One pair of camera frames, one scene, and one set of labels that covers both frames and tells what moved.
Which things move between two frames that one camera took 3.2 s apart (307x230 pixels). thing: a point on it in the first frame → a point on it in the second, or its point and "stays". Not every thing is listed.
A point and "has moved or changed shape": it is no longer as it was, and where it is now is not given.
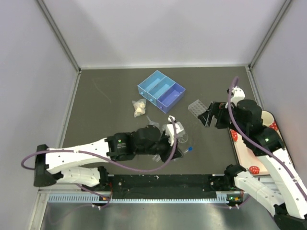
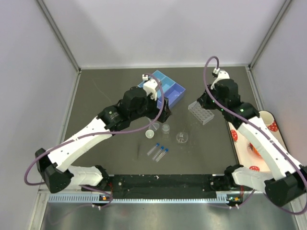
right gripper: (217, 109) → (204, 101)
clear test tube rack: (197, 108) stays
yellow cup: (267, 117) stays
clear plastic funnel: (153, 123) stays
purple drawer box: (171, 98) stays
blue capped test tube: (190, 149) has moved or changed shape
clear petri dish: (183, 138) stays
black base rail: (164, 186) stays
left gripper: (164, 157) → (165, 112)
